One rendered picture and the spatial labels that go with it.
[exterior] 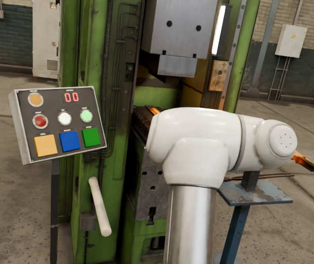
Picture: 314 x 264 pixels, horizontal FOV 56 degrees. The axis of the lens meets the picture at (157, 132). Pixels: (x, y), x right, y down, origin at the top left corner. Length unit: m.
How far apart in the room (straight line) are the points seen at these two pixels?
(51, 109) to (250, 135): 0.83
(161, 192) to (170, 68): 0.66
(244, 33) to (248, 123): 1.19
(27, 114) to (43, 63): 5.70
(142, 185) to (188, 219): 0.99
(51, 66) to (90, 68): 5.35
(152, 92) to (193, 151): 1.41
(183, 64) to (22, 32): 6.30
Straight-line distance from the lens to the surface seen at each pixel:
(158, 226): 1.78
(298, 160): 1.64
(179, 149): 0.60
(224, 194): 1.65
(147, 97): 1.98
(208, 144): 0.61
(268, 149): 0.63
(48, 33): 6.79
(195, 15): 1.49
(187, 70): 1.50
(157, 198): 1.66
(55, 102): 1.25
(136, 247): 1.84
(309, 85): 9.29
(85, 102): 1.32
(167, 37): 1.44
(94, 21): 1.50
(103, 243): 2.02
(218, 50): 1.68
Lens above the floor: 1.49
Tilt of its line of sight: 20 degrees down
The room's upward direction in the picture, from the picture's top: 8 degrees clockwise
